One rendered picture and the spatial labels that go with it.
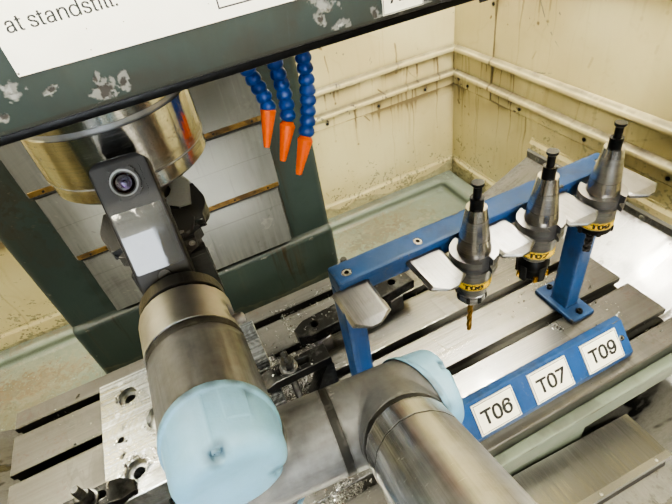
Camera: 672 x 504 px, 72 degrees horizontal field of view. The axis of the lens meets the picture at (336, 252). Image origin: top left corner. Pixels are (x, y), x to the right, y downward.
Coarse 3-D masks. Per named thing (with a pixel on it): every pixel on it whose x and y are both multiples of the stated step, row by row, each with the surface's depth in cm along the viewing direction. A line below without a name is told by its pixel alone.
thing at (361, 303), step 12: (348, 288) 59; (360, 288) 59; (372, 288) 58; (336, 300) 58; (348, 300) 58; (360, 300) 57; (372, 300) 57; (384, 300) 57; (348, 312) 56; (360, 312) 56; (372, 312) 55; (384, 312) 55; (360, 324) 54; (372, 324) 54
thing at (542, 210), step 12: (540, 180) 58; (552, 180) 57; (540, 192) 58; (552, 192) 58; (528, 204) 61; (540, 204) 59; (552, 204) 59; (528, 216) 61; (540, 216) 60; (552, 216) 60
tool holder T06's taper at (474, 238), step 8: (464, 216) 56; (472, 216) 55; (480, 216) 55; (488, 216) 56; (464, 224) 57; (472, 224) 56; (480, 224) 55; (488, 224) 56; (464, 232) 57; (472, 232) 56; (480, 232) 56; (488, 232) 57; (464, 240) 58; (472, 240) 57; (480, 240) 57; (488, 240) 57; (456, 248) 60; (464, 248) 58; (472, 248) 57; (480, 248) 57; (488, 248) 58; (464, 256) 59; (472, 256) 58; (480, 256) 58
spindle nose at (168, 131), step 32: (64, 128) 37; (96, 128) 38; (128, 128) 39; (160, 128) 41; (192, 128) 45; (64, 160) 39; (96, 160) 39; (160, 160) 42; (192, 160) 45; (64, 192) 43
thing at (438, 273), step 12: (432, 252) 62; (408, 264) 61; (420, 264) 60; (432, 264) 60; (444, 264) 60; (420, 276) 59; (432, 276) 58; (444, 276) 58; (456, 276) 58; (432, 288) 57; (444, 288) 57
